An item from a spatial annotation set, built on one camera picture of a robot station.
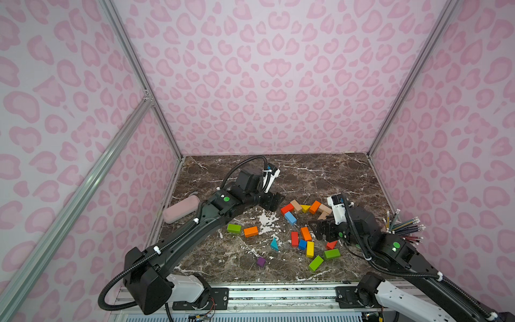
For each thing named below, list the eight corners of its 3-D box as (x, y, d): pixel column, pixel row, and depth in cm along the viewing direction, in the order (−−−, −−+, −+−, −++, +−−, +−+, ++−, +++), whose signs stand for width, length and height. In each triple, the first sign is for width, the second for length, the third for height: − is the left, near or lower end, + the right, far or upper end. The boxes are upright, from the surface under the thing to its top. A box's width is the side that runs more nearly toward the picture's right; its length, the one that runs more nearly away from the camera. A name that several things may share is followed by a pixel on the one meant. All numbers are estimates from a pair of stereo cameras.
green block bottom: (308, 265, 82) (309, 264, 80) (315, 256, 85) (317, 254, 83) (315, 272, 81) (316, 270, 79) (322, 262, 83) (324, 260, 81)
